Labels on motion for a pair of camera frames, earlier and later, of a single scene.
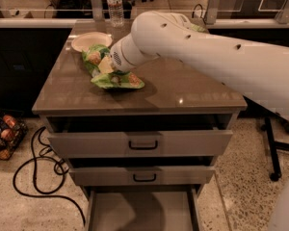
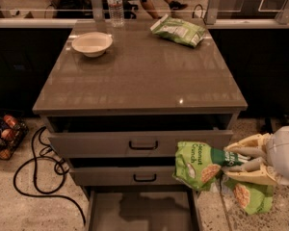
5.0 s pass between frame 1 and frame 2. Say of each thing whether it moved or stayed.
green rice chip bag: moved
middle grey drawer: stayed
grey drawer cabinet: stayed
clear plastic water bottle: stayed
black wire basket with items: stayed
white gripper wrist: moved
